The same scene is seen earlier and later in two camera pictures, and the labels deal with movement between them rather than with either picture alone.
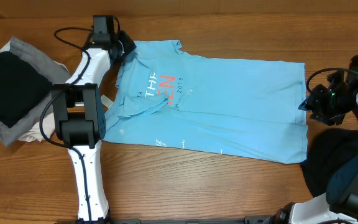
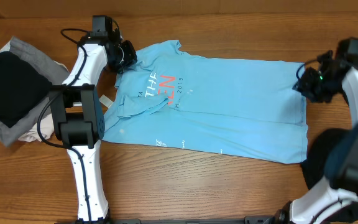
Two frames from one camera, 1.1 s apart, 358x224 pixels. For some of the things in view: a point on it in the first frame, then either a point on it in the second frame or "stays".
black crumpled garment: (329, 150) stays
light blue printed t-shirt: (254, 108) stays
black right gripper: (334, 118) to (327, 96)
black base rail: (249, 219) stays
